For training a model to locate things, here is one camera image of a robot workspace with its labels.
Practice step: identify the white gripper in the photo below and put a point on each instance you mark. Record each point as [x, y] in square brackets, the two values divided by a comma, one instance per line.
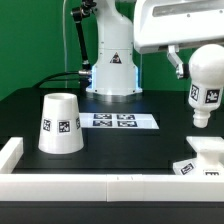
[162, 24]

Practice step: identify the white lamp base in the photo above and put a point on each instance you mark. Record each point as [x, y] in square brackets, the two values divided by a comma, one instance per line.
[209, 151]

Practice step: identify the white lamp bulb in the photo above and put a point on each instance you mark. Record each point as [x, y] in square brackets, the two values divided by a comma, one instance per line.
[206, 68]

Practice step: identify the white wall bar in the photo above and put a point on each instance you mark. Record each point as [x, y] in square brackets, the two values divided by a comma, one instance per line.
[10, 154]
[111, 188]

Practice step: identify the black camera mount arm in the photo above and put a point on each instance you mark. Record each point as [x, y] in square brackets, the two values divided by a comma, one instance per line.
[78, 14]

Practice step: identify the white left wall bar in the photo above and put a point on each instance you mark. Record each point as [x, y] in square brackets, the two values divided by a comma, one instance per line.
[10, 154]

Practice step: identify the white front wall bar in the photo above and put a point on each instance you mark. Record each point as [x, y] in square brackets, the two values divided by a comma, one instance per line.
[111, 188]

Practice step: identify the white marker sheet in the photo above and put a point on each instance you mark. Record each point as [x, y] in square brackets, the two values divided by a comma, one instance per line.
[118, 121]

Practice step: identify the white lamp shade cone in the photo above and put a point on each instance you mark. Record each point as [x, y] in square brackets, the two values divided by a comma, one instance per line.
[60, 130]

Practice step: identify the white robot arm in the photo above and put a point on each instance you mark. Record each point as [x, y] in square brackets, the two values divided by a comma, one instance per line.
[114, 75]

